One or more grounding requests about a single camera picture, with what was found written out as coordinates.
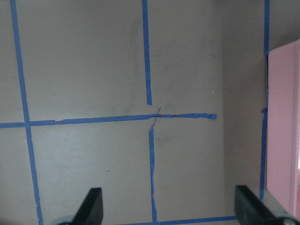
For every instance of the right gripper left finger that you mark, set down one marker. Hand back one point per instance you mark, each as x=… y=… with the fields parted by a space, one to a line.
x=91 y=210

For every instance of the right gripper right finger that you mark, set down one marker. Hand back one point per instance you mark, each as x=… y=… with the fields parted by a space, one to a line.
x=249 y=210

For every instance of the pink plastic bin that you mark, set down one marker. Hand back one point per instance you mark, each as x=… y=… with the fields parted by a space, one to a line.
x=283 y=131

